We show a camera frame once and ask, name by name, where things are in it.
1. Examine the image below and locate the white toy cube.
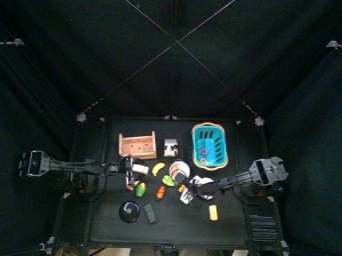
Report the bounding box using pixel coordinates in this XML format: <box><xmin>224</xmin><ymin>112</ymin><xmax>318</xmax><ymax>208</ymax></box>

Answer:
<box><xmin>132</xmin><ymin>164</ymin><xmax>149</xmax><ymax>175</ymax></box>

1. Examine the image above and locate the yellow green toy corn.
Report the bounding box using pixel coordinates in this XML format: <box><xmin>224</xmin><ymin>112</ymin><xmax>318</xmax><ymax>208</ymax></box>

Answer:
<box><xmin>135</xmin><ymin>181</ymin><xmax>148</xmax><ymax>198</ymax></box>

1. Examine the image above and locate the wooden toy crate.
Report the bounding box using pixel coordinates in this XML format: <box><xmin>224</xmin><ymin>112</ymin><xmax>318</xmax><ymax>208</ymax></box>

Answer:
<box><xmin>117</xmin><ymin>130</ymin><xmax>159</xmax><ymax>160</ymax></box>

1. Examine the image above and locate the orange toy carrot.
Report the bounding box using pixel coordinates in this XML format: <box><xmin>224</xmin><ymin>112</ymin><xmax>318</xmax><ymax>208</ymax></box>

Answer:
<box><xmin>155</xmin><ymin>185</ymin><xmax>167</xmax><ymax>201</ymax></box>

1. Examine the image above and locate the lime green toy leaf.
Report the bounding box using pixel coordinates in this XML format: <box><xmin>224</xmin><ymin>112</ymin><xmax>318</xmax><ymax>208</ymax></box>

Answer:
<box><xmin>160</xmin><ymin>174</ymin><xmax>176</xmax><ymax>187</ymax></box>

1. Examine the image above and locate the yellow toy banana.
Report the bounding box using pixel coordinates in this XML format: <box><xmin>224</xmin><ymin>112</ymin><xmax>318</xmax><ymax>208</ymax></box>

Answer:
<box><xmin>151</xmin><ymin>162</ymin><xmax>167</xmax><ymax>177</ymax></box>

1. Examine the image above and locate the yellow toy block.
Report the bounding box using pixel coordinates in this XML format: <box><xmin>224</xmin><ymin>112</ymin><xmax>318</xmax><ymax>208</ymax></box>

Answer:
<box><xmin>208</xmin><ymin>204</ymin><xmax>220</xmax><ymax>222</ymax></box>

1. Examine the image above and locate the teal plastic slotted basket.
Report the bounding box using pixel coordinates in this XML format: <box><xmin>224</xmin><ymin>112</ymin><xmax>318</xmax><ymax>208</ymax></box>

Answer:
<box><xmin>191</xmin><ymin>121</ymin><xmax>229</xmax><ymax>172</ymax></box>

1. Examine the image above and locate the dark green toy block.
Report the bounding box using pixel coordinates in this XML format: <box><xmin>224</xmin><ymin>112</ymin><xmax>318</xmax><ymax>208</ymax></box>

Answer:
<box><xmin>143</xmin><ymin>203</ymin><xmax>159</xmax><ymax>224</ymax></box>

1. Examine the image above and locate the glossy black bowl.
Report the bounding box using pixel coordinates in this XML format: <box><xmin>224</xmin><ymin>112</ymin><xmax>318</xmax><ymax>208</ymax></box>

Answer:
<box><xmin>117</xmin><ymin>200</ymin><xmax>141</xmax><ymax>224</ymax></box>

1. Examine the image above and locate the white toy appliance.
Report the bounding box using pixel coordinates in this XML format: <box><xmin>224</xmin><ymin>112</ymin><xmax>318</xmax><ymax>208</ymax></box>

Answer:
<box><xmin>163</xmin><ymin>138</ymin><xmax>180</xmax><ymax>158</ymax></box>

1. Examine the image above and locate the black ribbed cable chain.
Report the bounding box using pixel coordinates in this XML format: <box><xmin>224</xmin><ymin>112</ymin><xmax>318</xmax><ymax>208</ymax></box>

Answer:
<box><xmin>246</xmin><ymin>213</ymin><xmax>280</xmax><ymax>245</ymax></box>

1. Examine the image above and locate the thin diagonal cord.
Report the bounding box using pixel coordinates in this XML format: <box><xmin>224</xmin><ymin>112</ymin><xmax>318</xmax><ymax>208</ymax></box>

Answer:
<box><xmin>123</xmin><ymin>0</ymin><xmax>260</xmax><ymax>118</ymax></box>
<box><xmin>81</xmin><ymin>0</ymin><xmax>236</xmax><ymax>115</ymax></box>

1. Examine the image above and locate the silver frame clamp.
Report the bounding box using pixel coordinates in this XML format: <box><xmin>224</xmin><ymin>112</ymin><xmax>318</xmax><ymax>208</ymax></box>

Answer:
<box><xmin>324</xmin><ymin>39</ymin><xmax>342</xmax><ymax>50</ymax></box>

